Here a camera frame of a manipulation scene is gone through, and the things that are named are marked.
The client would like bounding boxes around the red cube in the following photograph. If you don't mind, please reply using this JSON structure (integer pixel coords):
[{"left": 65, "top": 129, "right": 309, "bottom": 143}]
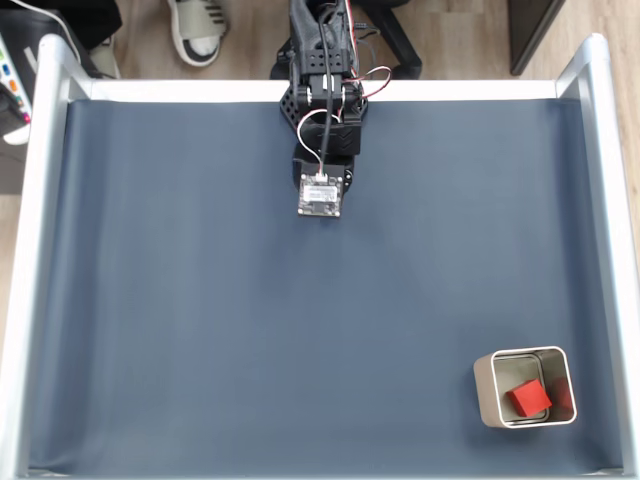
[{"left": 504, "top": 378, "right": 554, "bottom": 418}]

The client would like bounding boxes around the square metal tin container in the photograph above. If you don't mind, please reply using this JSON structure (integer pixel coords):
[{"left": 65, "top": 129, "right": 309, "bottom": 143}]
[{"left": 473, "top": 345, "right": 579, "bottom": 430}]

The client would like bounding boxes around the person's foot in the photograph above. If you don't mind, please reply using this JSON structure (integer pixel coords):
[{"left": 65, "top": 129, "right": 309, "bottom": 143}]
[
  {"left": 166, "top": 0, "right": 232, "bottom": 68},
  {"left": 92, "top": 38, "right": 122, "bottom": 79}
]

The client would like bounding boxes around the white looped servo cable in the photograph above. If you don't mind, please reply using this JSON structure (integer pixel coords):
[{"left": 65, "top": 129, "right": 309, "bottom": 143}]
[{"left": 296, "top": 109, "right": 332, "bottom": 166}]

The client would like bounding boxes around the black camera cable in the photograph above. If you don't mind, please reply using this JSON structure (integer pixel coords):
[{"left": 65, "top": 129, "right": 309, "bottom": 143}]
[{"left": 317, "top": 14, "right": 335, "bottom": 177}]

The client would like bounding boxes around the white table frame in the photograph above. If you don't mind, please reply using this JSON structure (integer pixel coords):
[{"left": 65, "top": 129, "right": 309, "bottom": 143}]
[{"left": 0, "top": 32, "right": 640, "bottom": 480}]

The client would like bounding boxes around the person's leg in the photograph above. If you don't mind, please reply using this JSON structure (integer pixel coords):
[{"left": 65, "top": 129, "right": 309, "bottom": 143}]
[{"left": 59, "top": 0, "right": 124, "bottom": 51}]

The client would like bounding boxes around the white device with coloured buttons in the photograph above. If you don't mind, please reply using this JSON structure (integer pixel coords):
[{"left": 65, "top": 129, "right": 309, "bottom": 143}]
[{"left": 0, "top": 47, "right": 34, "bottom": 146}]

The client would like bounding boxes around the dark cabinet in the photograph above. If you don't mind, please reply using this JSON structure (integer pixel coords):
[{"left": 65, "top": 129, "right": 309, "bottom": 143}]
[{"left": 508, "top": 0, "right": 569, "bottom": 77}]

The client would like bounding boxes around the blue-grey table mat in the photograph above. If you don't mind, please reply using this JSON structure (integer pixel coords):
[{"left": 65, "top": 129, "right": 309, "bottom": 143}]
[{"left": 27, "top": 97, "right": 624, "bottom": 476}]

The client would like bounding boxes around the bare camera circuit board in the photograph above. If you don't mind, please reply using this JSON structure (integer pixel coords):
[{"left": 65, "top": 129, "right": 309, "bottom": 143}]
[{"left": 296, "top": 172, "right": 347, "bottom": 220}]

